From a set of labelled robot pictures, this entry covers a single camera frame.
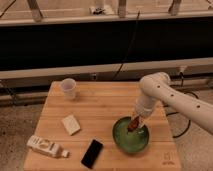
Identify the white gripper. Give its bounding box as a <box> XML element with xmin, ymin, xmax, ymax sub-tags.
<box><xmin>135</xmin><ymin>103</ymin><xmax>153</xmax><ymax>128</ymax></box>

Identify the red pepper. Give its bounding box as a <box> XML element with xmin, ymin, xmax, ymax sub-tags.
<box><xmin>127</xmin><ymin>117</ymin><xmax>139</xmax><ymax>132</ymax></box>

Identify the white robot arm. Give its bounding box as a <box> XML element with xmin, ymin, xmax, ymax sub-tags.
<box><xmin>134</xmin><ymin>72</ymin><xmax>213</xmax><ymax>135</ymax></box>

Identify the green ceramic bowl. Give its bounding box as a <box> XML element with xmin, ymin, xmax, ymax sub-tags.
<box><xmin>112</xmin><ymin>117</ymin><xmax>149</xmax><ymax>154</ymax></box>

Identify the wooden table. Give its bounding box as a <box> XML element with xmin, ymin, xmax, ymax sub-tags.
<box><xmin>24</xmin><ymin>82</ymin><xmax>181</xmax><ymax>171</ymax></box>

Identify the black smartphone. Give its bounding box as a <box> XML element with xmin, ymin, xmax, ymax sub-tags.
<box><xmin>81</xmin><ymin>139</ymin><xmax>103</xmax><ymax>169</ymax></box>

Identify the white sponge block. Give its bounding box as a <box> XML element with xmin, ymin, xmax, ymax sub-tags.
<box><xmin>62</xmin><ymin>115</ymin><xmax>81</xmax><ymax>135</ymax></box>

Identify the clear plastic cup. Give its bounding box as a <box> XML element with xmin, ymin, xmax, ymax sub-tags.
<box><xmin>60</xmin><ymin>78</ymin><xmax>76</xmax><ymax>100</ymax></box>

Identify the white plastic bottle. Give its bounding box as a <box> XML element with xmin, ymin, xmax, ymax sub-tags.
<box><xmin>27</xmin><ymin>135</ymin><xmax>70</xmax><ymax>158</ymax></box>

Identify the black cable on floor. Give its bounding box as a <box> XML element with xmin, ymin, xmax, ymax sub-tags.
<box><xmin>163</xmin><ymin>89</ymin><xmax>200</xmax><ymax>139</ymax></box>

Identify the black hanging cable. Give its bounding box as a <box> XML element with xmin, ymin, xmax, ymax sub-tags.
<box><xmin>111</xmin><ymin>11</ymin><xmax>141</xmax><ymax>81</ymax></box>

